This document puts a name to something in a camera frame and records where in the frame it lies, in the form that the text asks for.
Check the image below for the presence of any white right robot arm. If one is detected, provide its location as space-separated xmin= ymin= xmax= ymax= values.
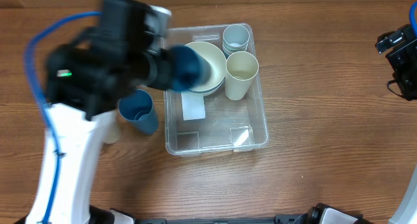
xmin=375 ymin=24 xmax=416 ymax=224

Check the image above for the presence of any clear plastic storage bin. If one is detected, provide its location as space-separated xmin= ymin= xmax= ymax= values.
xmin=161 ymin=22 xmax=270 ymax=157

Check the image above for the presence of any white label in bin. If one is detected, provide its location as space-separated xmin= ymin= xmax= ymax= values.
xmin=180 ymin=92 xmax=206 ymax=120

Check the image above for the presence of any dark blue tall cup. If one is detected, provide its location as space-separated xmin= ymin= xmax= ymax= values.
xmin=167 ymin=45 xmax=212 ymax=91
xmin=118 ymin=89 xmax=158 ymax=135

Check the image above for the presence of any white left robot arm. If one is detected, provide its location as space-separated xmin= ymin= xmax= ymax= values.
xmin=22 ymin=0 xmax=171 ymax=223

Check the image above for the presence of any grey small cup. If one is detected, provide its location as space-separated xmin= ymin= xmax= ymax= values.
xmin=223 ymin=24 xmax=250 ymax=50

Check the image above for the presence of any blue bowl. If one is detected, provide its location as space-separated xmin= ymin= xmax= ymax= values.
xmin=188 ymin=78 xmax=225 ymax=96

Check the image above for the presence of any mint small cup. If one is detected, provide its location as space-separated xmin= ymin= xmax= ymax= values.
xmin=222 ymin=43 xmax=248 ymax=55

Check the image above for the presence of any cream bowl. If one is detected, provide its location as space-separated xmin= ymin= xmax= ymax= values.
xmin=186 ymin=41 xmax=226 ymax=91

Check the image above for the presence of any cream tall cup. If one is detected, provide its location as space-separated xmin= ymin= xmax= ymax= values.
xmin=104 ymin=112 xmax=121 ymax=145
xmin=225 ymin=51 xmax=259 ymax=101

